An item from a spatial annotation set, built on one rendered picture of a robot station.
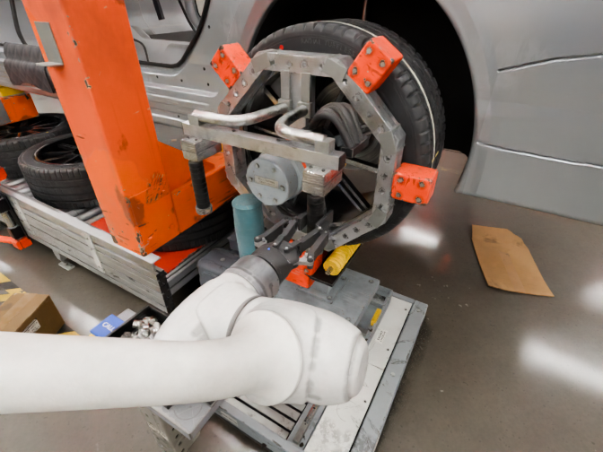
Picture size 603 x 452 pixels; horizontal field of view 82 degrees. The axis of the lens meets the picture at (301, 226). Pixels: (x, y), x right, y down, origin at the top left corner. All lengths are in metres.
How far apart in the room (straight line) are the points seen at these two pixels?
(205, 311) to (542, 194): 0.91
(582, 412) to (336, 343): 1.40
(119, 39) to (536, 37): 0.98
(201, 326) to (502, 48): 0.89
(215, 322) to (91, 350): 0.19
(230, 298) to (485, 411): 1.21
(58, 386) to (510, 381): 1.53
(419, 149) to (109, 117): 0.80
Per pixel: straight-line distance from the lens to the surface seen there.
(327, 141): 0.69
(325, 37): 0.95
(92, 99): 1.04
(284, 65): 0.92
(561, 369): 1.81
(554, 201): 1.13
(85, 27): 1.04
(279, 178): 0.83
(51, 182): 2.18
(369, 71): 0.82
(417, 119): 0.90
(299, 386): 0.40
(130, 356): 0.33
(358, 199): 1.06
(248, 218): 1.01
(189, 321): 0.50
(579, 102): 1.05
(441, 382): 1.55
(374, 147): 1.26
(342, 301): 1.41
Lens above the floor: 1.24
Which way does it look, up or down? 34 degrees down
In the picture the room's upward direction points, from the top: straight up
